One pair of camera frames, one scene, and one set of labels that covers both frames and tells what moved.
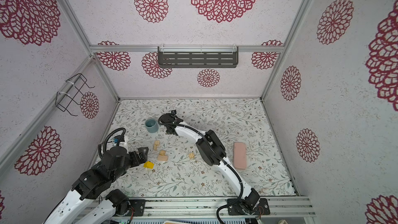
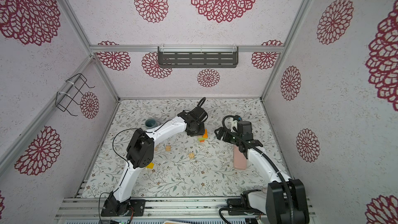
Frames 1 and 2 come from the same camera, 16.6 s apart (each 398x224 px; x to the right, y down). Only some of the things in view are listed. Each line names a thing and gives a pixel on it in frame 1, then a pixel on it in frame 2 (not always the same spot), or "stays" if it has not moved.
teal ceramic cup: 152,125 stays
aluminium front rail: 205,207 stays
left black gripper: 143,156 → 202,129
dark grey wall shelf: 198,57 stays
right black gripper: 168,131 → 221,134
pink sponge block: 240,155 stays
